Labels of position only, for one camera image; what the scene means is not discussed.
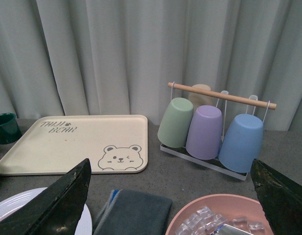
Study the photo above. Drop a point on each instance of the pink bowl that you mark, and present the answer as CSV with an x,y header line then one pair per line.
x,y
229,205

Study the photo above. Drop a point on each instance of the cream bear tray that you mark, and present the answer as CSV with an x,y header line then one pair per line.
x,y
54,145

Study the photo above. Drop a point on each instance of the beige cup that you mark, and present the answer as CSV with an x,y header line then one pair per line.
x,y
199,99

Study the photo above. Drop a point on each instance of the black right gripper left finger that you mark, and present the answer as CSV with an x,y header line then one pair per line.
x,y
56,210

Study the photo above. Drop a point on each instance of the dark green mug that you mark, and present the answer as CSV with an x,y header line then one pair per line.
x,y
9,128

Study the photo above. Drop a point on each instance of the purple cup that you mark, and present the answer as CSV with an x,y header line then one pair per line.
x,y
205,131

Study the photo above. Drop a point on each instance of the blue cup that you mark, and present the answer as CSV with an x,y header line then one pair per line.
x,y
242,143

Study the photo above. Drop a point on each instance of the grey blue-edged cloth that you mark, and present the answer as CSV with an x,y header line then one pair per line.
x,y
129,212

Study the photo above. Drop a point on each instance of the white curtain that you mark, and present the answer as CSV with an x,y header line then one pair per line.
x,y
103,57

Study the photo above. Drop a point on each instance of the white round plate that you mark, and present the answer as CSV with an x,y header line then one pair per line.
x,y
15,202

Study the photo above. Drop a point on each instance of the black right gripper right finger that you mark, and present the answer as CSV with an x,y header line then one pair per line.
x,y
280,198

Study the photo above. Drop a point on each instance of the light green cup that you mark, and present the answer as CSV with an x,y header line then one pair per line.
x,y
175,123

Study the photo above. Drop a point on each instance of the white cup rack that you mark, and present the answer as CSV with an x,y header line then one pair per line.
x,y
213,164

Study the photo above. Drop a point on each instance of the clear ice cubes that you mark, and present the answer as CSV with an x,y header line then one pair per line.
x,y
205,222

